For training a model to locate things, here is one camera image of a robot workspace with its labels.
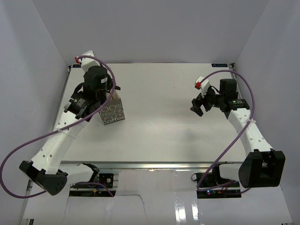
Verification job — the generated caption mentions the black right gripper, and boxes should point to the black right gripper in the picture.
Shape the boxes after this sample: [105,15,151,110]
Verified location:
[191,86,225,117]

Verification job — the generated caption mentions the grey white paper coffee bag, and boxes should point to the grey white paper coffee bag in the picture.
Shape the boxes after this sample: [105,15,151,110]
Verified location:
[98,91,125,125]

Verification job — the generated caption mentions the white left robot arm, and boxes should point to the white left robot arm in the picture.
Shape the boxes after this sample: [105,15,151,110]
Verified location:
[19,66,113,195]

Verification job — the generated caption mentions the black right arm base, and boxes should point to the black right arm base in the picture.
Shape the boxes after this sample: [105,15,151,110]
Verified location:
[192,172,242,199]

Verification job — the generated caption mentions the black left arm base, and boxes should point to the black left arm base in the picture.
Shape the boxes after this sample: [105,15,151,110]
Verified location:
[72,173,114,189]

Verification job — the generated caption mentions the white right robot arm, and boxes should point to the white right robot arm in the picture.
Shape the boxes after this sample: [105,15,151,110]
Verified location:
[191,77,285,188]

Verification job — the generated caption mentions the blue corner label right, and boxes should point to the blue corner label right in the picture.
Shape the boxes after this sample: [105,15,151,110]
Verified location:
[211,63,228,68]

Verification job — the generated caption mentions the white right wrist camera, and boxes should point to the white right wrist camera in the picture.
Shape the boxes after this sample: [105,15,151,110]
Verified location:
[195,76,210,97]

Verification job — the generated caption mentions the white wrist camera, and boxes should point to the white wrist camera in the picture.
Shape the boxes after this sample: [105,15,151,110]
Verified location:
[195,76,210,97]
[75,50,100,72]

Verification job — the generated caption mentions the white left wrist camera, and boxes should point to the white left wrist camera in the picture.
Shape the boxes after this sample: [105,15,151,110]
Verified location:
[75,50,100,72]

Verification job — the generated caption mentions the aluminium front rail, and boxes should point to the aluminium front rail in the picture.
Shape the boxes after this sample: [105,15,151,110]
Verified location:
[60,161,244,171]

